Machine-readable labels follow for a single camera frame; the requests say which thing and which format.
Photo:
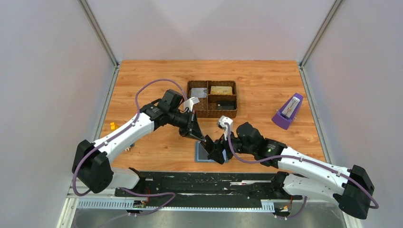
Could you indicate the aluminium frame rail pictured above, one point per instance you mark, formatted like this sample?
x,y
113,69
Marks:
x,y
325,67
104,81

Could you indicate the aluminium frame rail left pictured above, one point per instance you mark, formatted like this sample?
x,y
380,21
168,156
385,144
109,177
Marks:
x,y
104,81

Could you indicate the white slotted cable duct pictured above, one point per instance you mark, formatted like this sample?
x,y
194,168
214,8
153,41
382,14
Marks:
x,y
129,204

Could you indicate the silver card in basket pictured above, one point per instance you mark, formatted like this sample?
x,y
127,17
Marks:
x,y
199,92

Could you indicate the yellow toy block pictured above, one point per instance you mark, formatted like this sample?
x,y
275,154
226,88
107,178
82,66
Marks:
x,y
113,126

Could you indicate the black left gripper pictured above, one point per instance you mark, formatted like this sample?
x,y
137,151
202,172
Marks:
x,y
195,128

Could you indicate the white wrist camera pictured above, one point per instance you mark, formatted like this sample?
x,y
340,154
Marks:
x,y
226,124
190,103

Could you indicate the gold card in basket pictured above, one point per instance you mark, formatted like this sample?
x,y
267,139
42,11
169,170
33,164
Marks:
x,y
221,90

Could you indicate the black VIP card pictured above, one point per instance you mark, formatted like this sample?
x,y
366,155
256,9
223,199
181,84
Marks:
x,y
226,105
200,154

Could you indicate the aluminium frame rail right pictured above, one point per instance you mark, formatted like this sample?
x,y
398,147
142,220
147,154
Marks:
x,y
325,67

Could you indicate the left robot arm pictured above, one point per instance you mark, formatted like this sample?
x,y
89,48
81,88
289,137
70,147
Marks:
x,y
92,162

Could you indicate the purple metronome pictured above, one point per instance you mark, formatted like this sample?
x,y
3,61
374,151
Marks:
x,y
286,115

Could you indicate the teal leather card holder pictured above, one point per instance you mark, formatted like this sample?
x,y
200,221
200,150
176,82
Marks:
x,y
210,152

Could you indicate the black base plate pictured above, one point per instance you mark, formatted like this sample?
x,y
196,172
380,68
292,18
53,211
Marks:
x,y
209,189

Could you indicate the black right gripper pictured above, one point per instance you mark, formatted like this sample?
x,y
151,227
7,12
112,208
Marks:
x,y
216,155

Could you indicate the blue toy block wheels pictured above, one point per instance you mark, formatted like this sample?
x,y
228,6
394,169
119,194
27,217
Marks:
x,y
129,147

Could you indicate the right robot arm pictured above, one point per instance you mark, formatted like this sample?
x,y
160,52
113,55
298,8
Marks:
x,y
351,189

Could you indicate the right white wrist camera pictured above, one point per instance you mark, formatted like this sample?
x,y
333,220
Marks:
x,y
226,124

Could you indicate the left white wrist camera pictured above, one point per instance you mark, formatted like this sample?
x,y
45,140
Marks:
x,y
190,103

